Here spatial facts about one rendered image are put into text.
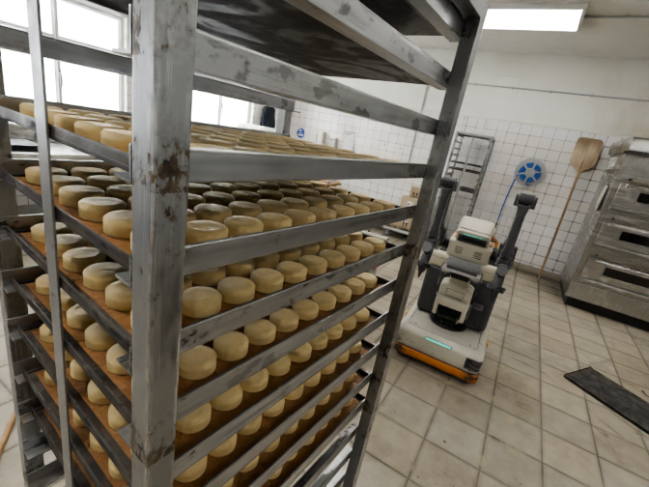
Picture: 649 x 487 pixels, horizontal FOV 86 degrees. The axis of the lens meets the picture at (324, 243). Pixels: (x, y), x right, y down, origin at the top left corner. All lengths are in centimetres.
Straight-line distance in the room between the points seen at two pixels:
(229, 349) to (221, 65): 36
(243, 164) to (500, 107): 585
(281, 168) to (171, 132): 16
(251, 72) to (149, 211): 16
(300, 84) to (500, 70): 587
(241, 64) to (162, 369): 28
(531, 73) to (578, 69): 53
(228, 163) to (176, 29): 12
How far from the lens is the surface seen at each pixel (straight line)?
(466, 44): 81
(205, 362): 50
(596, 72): 619
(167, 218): 29
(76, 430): 73
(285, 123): 102
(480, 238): 245
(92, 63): 74
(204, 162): 34
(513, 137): 607
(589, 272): 520
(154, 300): 32
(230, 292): 48
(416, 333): 274
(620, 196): 509
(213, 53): 34
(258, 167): 38
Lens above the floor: 155
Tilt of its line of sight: 18 degrees down
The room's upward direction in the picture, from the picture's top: 10 degrees clockwise
